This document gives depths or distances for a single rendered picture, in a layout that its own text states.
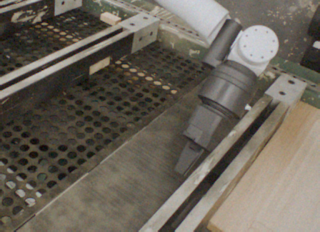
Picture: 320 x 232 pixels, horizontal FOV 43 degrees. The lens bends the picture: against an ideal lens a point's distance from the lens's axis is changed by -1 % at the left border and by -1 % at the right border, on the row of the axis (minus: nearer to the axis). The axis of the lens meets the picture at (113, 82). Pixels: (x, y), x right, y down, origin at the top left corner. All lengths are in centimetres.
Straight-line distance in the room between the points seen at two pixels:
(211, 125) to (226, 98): 6
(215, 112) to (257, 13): 140
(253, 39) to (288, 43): 131
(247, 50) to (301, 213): 30
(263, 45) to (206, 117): 16
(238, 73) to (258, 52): 5
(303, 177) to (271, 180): 7
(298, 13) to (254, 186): 136
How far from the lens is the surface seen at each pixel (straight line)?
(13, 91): 82
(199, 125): 71
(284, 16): 206
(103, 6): 130
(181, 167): 74
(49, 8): 126
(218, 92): 71
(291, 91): 100
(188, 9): 76
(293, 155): 91
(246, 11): 209
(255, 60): 71
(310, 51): 121
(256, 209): 76
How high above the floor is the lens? 198
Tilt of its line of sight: 61 degrees down
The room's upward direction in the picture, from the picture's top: 77 degrees counter-clockwise
